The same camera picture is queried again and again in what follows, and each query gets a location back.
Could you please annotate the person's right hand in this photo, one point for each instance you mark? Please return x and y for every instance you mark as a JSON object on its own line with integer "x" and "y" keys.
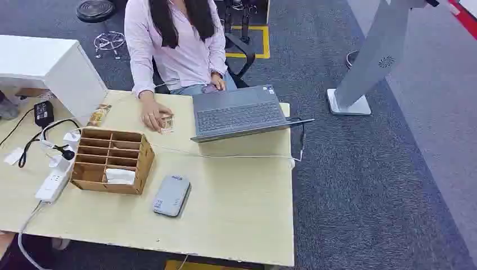
{"x": 152, "y": 111}

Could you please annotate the person's left hand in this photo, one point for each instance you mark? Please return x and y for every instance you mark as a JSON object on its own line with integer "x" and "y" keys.
{"x": 218, "y": 82}

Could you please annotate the purple phone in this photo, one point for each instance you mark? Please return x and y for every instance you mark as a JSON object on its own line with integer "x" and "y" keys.
{"x": 210, "y": 88}

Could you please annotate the grey laptop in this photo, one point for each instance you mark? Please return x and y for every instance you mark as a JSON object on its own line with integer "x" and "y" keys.
{"x": 238, "y": 111}

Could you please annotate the person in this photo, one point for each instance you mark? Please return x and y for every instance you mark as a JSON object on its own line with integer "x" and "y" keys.
{"x": 186, "y": 56}

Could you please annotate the wooden card box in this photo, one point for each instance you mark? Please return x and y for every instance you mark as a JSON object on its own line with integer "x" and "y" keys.
{"x": 143, "y": 160}

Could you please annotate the stack of printed cards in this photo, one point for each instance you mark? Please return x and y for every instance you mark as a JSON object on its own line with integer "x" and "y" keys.
{"x": 98, "y": 115}

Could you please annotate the black tripod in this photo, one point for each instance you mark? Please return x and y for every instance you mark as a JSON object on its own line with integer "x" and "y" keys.
{"x": 245, "y": 22}

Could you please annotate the white cards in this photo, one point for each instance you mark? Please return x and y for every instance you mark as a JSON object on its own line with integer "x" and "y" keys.
{"x": 120, "y": 176}

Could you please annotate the white cabinet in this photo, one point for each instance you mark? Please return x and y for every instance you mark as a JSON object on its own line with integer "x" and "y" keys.
{"x": 70, "y": 74}

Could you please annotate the black power adapter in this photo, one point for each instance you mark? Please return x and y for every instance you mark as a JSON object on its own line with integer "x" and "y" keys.
{"x": 44, "y": 113}

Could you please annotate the black round disc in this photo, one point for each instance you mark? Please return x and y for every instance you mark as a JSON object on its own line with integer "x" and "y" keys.
{"x": 95, "y": 9}

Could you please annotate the white power strip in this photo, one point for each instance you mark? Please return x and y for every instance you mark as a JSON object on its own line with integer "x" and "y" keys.
{"x": 52, "y": 184}

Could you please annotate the grey shoe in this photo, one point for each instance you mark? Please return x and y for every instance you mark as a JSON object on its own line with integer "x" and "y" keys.
{"x": 7, "y": 108}

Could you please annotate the white paper tag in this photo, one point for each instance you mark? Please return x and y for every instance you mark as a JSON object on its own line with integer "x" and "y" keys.
{"x": 13, "y": 156}

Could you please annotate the grey kiosk stand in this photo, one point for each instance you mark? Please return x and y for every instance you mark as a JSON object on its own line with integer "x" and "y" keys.
{"x": 376, "y": 56}

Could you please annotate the red strip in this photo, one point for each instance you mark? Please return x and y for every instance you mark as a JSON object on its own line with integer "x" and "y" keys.
{"x": 464, "y": 16}

